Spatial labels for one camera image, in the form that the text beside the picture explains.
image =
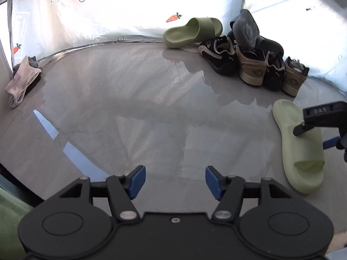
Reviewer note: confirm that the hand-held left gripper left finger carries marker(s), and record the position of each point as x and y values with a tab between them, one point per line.
137	181

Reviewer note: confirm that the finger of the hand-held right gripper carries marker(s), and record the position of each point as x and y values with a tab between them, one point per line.
330	143
301	129

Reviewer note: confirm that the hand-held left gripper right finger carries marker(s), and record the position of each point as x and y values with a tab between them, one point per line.
214	182

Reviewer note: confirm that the tan leather sneaker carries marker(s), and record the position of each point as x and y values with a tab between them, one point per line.
294	81
252	70

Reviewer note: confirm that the black suede sneaker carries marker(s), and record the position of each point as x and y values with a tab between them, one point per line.
273	78
219	62

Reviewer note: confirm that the green garment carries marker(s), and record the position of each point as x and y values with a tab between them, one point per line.
10	222

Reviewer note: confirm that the pale pink cloth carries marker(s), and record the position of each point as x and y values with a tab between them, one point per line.
23	82

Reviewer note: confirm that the small grey cloth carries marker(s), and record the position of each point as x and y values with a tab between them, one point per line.
34	61

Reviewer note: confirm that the printed white curtain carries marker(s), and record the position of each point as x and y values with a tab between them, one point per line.
108	10

